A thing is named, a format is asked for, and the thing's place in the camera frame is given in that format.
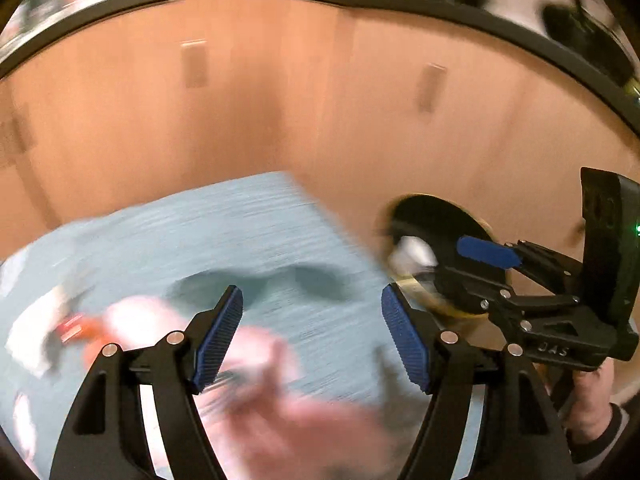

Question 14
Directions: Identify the red medicine box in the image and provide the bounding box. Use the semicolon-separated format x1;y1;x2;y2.
57;312;101;343

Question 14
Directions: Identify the black plate with gold rim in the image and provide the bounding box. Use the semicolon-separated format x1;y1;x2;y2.
377;194;513;321

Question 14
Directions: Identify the person's right hand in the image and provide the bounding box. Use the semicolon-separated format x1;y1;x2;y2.
567;360;617;443

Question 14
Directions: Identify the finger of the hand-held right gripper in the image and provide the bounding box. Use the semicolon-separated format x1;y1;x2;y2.
456;235;585;297
434;266;581;318

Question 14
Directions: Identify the person's right forearm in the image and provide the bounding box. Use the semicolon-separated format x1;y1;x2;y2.
567;402;632;463

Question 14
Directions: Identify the white cloth item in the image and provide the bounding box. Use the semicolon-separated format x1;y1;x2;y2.
5;305;68;378

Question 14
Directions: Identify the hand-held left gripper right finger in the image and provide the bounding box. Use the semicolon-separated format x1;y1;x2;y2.
381;284;576;480

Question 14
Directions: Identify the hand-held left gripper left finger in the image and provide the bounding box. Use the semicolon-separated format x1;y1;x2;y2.
49;285;244;480

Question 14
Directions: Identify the teal floral cloth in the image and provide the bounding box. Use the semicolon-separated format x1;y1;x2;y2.
0;171;486;480

